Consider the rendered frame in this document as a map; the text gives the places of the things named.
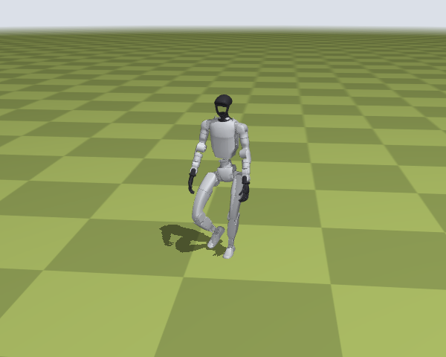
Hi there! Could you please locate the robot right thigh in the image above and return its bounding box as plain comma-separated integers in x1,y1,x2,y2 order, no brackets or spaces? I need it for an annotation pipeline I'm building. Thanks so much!
192,171,220,223

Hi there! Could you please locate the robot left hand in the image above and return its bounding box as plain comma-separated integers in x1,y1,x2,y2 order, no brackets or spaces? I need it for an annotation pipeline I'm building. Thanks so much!
238,176,250,202

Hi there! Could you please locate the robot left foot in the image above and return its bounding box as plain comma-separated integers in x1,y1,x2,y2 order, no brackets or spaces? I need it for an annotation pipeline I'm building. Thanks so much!
223,245,235,259

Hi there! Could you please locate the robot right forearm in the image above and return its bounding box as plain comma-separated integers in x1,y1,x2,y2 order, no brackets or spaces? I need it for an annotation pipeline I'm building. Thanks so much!
190,144,203,174

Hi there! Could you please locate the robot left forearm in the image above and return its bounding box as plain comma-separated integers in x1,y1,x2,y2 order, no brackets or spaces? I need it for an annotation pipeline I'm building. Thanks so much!
242,149,251,182

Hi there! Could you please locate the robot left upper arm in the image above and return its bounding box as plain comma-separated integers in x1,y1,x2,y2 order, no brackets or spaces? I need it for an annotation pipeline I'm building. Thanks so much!
235,122,250,158

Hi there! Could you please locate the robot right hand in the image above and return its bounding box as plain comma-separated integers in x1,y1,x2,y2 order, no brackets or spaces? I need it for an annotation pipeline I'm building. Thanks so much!
188,168,196,194

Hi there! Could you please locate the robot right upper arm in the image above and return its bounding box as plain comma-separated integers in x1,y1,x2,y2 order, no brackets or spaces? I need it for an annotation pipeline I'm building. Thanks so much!
196,119,212,152

